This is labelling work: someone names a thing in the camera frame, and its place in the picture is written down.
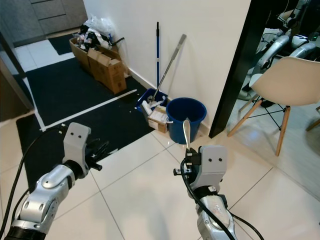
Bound white plastic spoon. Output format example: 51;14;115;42
182;119;192;151

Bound blue plastic bucket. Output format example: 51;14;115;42
166;97;207;145

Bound small printed cardboard box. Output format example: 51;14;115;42
147;106;170;133

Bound black floor mat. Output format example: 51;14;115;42
15;59;156;191

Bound blue plastic tray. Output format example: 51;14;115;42
136;89;168;113

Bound open brown cardboard box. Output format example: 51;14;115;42
69;35;111;76

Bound dark grey door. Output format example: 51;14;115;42
0;35;31;123

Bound beige chair wooden legs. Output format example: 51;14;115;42
226;56;320;157

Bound clear plastic bag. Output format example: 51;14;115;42
84;15;113;41

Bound grey kitchen cabinet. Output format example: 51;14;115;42
0;0;86;48

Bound silver standing robot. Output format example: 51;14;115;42
245;0;320;101

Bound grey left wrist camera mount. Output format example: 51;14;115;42
64;122;92;167

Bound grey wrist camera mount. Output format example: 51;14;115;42
64;122;92;167
199;146;228;188

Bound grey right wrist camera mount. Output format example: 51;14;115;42
199;146;228;188

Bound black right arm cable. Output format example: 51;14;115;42
180;155;266;240

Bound blue handled broom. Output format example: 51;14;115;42
154;21;162;93

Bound black door frame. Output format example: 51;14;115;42
209;0;273;139

